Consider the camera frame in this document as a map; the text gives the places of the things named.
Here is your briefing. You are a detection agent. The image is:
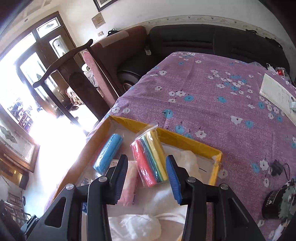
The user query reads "purple floral tablecloth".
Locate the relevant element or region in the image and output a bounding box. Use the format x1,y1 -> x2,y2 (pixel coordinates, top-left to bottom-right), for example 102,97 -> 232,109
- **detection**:
109,52 -> 295,240

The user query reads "yellow cardboard tray box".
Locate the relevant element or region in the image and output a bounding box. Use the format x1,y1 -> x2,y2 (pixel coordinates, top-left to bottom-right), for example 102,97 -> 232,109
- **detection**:
55,115 -> 222,240

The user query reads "black electric motor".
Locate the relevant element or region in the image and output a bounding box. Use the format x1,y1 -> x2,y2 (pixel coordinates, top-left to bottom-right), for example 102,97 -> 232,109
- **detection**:
261,159 -> 295,222

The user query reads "multicolour sponge cloth pack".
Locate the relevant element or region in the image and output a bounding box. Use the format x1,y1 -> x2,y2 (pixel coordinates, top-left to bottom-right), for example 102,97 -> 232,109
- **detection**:
130,123 -> 168,187

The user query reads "white notebook paper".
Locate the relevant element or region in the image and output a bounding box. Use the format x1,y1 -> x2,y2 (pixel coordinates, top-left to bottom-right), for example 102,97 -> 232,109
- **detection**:
259,74 -> 295,125

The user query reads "red blue cloth pack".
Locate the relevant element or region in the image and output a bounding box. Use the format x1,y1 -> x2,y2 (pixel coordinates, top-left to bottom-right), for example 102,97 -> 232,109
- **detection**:
93,133 -> 123,175

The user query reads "framed wall picture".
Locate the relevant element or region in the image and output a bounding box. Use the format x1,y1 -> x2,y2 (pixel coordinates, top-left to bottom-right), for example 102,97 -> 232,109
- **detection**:
93,0 -> 117,12

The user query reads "maroon armchair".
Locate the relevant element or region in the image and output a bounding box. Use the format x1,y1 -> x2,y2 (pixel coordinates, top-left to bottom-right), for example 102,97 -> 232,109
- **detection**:
82,26 -> 147,107

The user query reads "white towel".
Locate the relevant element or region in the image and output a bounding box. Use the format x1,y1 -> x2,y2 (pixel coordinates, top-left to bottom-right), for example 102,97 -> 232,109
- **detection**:
108,182 -> 187,240
165,150 -> 203,182

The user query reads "pink tissue pack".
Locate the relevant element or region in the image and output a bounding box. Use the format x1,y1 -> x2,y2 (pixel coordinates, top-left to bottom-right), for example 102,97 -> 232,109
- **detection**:
118,161 -> 139,206

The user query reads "dark wooden chair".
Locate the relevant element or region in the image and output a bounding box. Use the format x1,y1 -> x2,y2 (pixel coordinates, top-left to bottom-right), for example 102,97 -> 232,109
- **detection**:
33,39 -> 109,125

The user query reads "black sofa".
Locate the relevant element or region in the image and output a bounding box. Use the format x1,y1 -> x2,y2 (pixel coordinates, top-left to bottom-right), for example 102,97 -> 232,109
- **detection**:
117,25 -> 290,90

